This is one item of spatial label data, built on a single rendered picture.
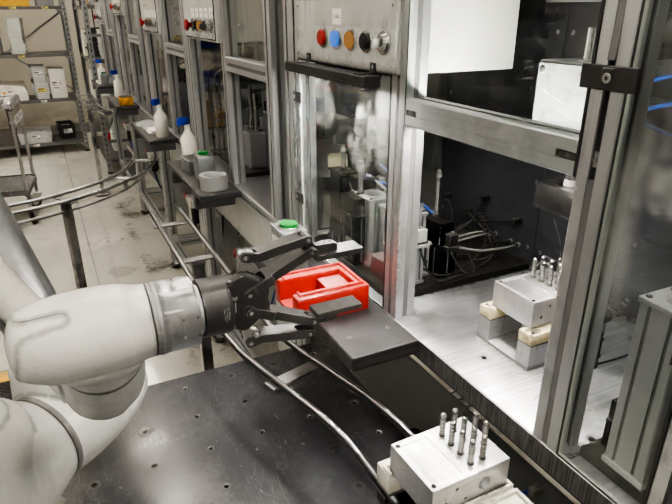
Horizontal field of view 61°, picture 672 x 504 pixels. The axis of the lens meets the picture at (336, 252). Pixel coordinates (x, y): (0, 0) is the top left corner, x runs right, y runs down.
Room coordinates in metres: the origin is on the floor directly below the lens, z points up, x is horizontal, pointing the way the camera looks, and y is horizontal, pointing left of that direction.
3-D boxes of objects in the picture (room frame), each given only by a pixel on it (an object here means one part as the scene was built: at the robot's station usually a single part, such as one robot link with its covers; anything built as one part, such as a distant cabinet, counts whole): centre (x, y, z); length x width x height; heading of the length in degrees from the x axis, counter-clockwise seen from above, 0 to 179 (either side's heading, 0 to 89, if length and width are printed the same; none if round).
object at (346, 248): (0.72, 0.00, 1.17); 0.07 x 0.03 x 0.01; 117
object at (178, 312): (0.62, 0.20, 1.12); 0.09 x 0.06 x 0.09; 27
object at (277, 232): (1.20, 0.10, 0.97); 0.08 x 0.08 x 0.12; 27
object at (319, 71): (1.18, 0.01, 1.37); 0.36 x 0.04 x 0.04; 27
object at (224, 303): (0.65, 0.13, 1.12); 0.09 x 0.07 x 0.08; 117
